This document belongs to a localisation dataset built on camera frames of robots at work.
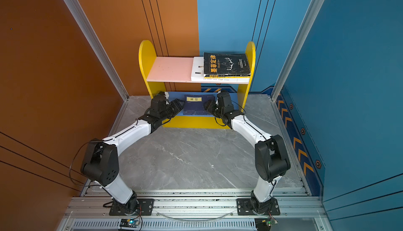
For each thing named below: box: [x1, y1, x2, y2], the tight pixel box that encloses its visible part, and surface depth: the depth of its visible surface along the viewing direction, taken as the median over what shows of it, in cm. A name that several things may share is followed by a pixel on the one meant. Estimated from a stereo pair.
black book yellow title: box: [203, 51, 251, 76], surface depth 72 cm
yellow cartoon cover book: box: [204, 76, 251, 79], surface depth 71 cm
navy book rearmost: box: [183, 94, 216, 115], surface depth 95 cm
